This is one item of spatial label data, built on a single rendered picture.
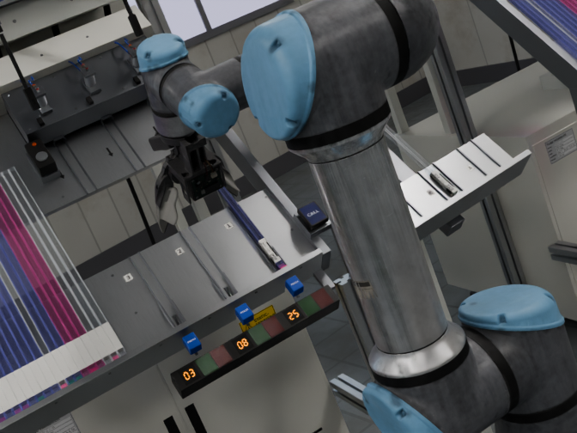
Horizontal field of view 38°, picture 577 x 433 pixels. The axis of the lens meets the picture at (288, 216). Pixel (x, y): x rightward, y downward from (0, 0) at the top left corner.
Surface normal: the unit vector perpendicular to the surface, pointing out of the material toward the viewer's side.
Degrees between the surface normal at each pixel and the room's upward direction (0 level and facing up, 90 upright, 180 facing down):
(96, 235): 90
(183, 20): 90
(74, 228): 90
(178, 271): 43
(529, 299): 8
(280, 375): 90
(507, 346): 52
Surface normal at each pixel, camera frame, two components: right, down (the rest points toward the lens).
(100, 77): 0.02, -0.58
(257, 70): -0.86, 0.32
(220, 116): 0.56, 0.50
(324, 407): 0.41, 0.10
